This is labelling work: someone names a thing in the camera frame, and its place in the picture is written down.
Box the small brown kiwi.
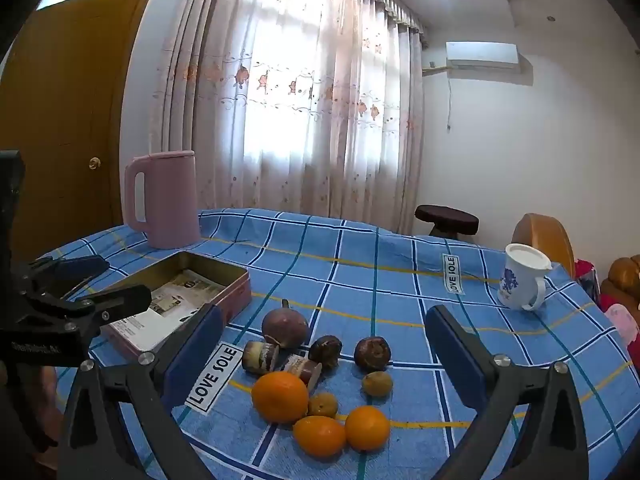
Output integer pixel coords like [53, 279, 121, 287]
[361, 371, 394, 397]
[307, 392, 339, 418]

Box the pink electric kettle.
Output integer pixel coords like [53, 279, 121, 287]
[123, 150, 202, 250]

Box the white mug with blue print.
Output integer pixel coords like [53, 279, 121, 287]
[497, 243, 553, 312]

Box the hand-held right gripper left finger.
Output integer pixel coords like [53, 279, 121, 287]
[59, 304, 223, 480]

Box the brown wooden door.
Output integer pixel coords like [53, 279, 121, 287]
[0, 0, 151, 261]

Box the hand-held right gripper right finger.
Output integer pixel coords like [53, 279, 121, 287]
[425, 304, 591, 480]

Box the blue checked tablecloth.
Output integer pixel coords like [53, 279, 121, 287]
[37, 207, 631, 480]

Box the large purple mangosteen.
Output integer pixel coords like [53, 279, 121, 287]
[261, 299, 311, 350]

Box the white air conditioner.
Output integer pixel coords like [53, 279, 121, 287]
[446, 41, 521, 69]

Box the dark brown water chestnut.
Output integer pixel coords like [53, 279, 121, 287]
[308, 335, 344, 370]
[354, 336, 391, 373]

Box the brown leather sofa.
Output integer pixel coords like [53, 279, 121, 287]
[600, 255, 640, 311]

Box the gold metal tin box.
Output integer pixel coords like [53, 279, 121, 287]
[92, 251, 252, 361]

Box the printed paper leaflet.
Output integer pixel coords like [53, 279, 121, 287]
[110, 270, 226, 353]

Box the brown leather chair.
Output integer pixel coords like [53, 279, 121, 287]
[511, 213, 576, 278]

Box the person's left forearm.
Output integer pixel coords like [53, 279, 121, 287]
[40, 366, 62, 443]

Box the large orange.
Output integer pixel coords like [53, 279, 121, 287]
[251, 371, 310, 424]

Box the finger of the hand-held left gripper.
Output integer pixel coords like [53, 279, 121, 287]
[22, 285, 152, 333]
[27, 255, 111, 291]

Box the sheer floral curtain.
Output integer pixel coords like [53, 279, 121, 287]
[150, 0, 426, 236]

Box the cut taro piece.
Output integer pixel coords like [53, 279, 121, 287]
[281, 354, 323, 391]
[241, 341, 280, 375]

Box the small orange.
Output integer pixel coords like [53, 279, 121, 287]
[293, 416, 347, 458]
[345, 406, 391, 452]

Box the dark round wooden stool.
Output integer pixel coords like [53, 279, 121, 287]
[415, 205, 479, 238]

